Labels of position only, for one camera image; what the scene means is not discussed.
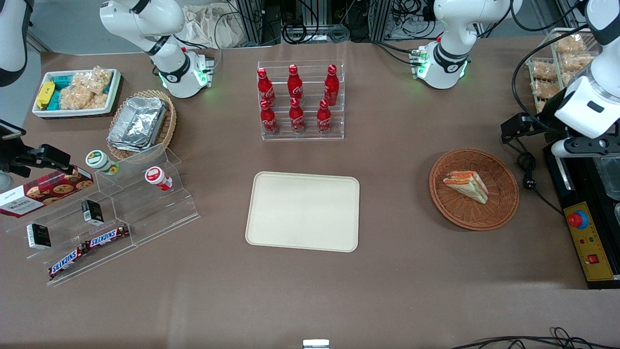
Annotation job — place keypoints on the red tartan cookie box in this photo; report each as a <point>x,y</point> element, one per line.
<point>43,191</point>

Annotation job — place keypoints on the clear acrylic bottle rack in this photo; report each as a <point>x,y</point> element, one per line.
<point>312,137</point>

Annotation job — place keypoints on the clear rice cracker bag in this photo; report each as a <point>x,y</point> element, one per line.
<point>77,99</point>
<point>97,80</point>

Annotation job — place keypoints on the black control box yellow panel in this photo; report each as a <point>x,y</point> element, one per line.
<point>591,242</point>

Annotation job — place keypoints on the red emergency stop button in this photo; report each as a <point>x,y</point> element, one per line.
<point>577,219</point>

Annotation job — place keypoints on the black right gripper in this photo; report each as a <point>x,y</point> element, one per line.
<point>13,156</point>

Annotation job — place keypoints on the aluminium frame post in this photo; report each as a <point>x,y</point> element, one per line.
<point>381,19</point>
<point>252,22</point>

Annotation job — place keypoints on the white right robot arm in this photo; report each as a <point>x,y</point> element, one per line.
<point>164,19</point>

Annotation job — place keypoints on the red cola bottle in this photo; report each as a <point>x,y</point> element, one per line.
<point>324,118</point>
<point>296,116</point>
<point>265,87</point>
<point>331,87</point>
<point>295,85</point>
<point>269,118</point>

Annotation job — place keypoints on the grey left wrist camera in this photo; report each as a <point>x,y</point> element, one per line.
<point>581,147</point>

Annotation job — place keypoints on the red lid white cup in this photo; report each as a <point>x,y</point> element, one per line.
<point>155,175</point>

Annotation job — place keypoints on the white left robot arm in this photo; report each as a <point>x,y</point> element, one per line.
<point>453,53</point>

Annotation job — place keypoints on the green lid white cup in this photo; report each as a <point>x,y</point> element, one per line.
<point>97,159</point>

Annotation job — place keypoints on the round brown wicker basket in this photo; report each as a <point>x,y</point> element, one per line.
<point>460,215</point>

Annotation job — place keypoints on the oval light wicker basket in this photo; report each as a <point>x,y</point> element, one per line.
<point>169,126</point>

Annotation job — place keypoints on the small black box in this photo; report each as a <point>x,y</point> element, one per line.
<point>38,236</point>
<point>92,212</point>

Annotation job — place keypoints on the Snickers chocolate bar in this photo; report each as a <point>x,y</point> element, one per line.
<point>68,261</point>
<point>107,236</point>

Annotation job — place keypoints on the clear acrylic stepped stand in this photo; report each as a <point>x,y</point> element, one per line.
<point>145,213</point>

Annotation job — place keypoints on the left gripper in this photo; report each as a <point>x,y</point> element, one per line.
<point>548,113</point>

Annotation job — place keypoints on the fried snack bag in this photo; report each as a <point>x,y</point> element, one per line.
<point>543,71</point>
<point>576,62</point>
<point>569,44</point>
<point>545,88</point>

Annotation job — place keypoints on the yellow snack packet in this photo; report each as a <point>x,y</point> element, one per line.
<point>46,94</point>

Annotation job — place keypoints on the triangle sandwich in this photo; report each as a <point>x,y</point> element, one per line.
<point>467,186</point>

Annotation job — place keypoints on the red rocker switch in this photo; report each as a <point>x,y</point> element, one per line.
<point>594,259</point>

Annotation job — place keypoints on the teal snack packet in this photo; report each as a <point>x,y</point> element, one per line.
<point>62,81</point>

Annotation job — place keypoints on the clear snack display tray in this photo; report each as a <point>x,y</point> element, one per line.
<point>545,59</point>

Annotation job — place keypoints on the white rectangular bin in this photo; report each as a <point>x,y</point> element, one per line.
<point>72,113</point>

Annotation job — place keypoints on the silver metal bracket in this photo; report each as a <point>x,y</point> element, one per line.
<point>316,344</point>

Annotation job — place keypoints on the beige plastic tray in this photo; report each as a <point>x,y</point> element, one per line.
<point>295,213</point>

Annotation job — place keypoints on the aluminium foil container stack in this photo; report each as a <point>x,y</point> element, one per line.
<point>138,123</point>

